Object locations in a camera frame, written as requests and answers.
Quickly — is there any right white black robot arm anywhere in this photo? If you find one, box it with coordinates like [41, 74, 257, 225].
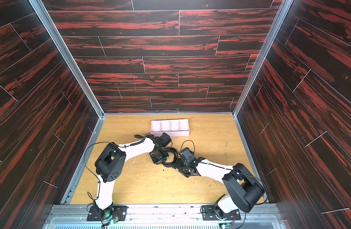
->
[172, 157, 265, 214]

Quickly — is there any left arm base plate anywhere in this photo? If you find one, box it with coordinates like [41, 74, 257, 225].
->
[87, 205, 128, 223]

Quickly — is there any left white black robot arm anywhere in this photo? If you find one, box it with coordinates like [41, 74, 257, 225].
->
[95, 134, 172, 210]

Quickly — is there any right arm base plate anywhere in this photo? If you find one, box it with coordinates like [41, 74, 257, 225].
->
[200, 205, 241, 221]

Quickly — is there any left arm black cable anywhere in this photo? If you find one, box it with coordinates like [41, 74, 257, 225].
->
[83, 134, 150, 201]

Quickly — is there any pink divided storage box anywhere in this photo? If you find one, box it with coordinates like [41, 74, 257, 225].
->
[150, 119, 190, 137]

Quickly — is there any black leather belt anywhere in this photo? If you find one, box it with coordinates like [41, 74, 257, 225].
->
[162, 148, 178, 168]

